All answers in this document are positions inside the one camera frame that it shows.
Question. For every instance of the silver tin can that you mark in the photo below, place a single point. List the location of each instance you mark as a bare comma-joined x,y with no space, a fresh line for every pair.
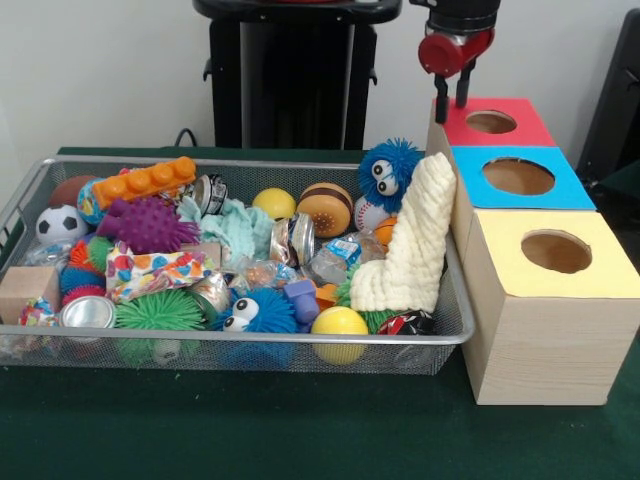
87,315

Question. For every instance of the purple foam block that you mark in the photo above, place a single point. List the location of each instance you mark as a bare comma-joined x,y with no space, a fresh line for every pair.
302,297

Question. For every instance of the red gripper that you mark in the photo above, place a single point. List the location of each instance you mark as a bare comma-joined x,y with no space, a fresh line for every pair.
450,52

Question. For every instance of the orange toy basketball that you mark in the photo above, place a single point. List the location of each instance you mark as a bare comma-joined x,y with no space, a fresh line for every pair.
386,231

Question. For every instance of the orange toy brick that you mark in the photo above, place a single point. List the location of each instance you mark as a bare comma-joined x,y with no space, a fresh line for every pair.
145,181

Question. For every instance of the brown toy football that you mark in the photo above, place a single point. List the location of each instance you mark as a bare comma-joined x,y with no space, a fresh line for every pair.
65,187

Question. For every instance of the wooden three-hole box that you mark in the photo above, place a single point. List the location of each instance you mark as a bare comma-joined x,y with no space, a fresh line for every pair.
550,350

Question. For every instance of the dark green table cloth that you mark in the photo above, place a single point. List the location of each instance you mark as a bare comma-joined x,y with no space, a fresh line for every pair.
625,182
250,430

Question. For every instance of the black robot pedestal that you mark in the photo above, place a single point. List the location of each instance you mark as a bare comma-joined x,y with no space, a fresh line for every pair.
300,75

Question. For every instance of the black upright panel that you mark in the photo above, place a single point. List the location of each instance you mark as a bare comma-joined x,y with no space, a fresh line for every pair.
615,100

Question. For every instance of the green spiky ball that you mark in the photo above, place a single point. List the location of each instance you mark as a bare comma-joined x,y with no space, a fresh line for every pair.
160,310

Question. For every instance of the cream waffle cloth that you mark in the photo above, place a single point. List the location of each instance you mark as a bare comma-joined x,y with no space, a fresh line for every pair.
405,250

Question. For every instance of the clear mesh bin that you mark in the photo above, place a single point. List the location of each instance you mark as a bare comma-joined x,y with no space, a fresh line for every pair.
150,357

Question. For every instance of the black and white soccer ball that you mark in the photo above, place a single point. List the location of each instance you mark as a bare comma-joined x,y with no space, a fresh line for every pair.
62,225

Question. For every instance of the yellow ball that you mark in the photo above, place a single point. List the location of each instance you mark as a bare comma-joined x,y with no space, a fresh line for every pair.
340,325

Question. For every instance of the colourful confetti ball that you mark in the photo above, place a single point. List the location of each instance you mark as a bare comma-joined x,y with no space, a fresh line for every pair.
37,312

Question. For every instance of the blue spiky ball with eyes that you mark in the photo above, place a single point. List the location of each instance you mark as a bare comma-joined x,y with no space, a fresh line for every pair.
272,310
400,160

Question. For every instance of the toy hamburger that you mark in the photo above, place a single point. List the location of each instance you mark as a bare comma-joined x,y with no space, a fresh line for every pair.
326,207

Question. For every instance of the white toy baseball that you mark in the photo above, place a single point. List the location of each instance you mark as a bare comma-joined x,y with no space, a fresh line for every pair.
369,212

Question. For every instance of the purple spiky toy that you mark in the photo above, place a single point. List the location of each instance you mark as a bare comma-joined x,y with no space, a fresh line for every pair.
147,225

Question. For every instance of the plain wooden block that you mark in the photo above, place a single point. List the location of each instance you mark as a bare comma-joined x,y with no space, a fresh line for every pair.
27,290

